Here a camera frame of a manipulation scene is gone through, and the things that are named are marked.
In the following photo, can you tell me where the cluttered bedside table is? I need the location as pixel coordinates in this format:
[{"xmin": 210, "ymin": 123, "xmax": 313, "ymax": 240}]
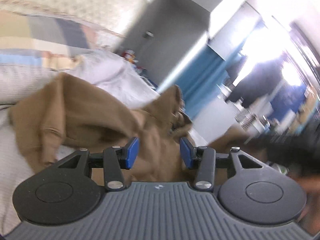
[{"xmin": 121, "ymin": 49, "xmax": 156, "ymax": 90}]

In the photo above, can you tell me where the white bed sheet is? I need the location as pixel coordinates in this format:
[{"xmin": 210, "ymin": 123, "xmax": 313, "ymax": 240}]
[{"xmin": 0, "ymin": 64, "xmax": 161, "ymax": 235}]

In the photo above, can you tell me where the blue curtain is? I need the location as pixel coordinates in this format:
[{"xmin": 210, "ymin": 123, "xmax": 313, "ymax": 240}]
[{"xmin": 173, "ymin": 41, "xmax": 245, "ymax": 119}]

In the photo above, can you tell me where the striped hanging cloth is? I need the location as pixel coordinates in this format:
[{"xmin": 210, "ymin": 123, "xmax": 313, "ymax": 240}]
[{"xmin": 235, "ymin": 108, "xmax": 257, "ymax": 131}]

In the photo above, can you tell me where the black hanging jacket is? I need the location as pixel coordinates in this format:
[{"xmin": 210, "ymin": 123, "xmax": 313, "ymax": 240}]
[{"xmin": 225, "ymin": 59, "xmax": 284, "ymax": 108}]

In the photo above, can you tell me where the wall socket with cable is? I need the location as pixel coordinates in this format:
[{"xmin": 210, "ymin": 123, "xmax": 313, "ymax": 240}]
[{"xmin": 143, "ymin": 31, "xmax": 154, "ymax": 47}]

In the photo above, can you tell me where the blue white hanging jersey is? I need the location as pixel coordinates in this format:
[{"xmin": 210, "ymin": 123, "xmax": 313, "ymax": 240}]
[{"xmin": 267, "ymin": 83, "xmax": 307, "ymax": 122}]

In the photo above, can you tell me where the grey white blanket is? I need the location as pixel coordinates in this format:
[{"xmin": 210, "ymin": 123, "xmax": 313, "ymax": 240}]
[{"xmin": 65, "ymin": 50, "xmax": 158, "ymax": 108}]

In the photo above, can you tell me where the patchwork quilt pillow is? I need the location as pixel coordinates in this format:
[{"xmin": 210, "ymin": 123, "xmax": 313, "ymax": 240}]
[{"xmin": 0, "ymin": 10, "xmax": 101, "ymax": 73}]

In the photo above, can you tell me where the brown hooded sweatshirt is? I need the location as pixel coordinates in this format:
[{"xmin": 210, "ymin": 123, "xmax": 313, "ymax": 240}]
[{"xmin": 8, "ymin": 71, "xmax": 271, "ymax": 184}]

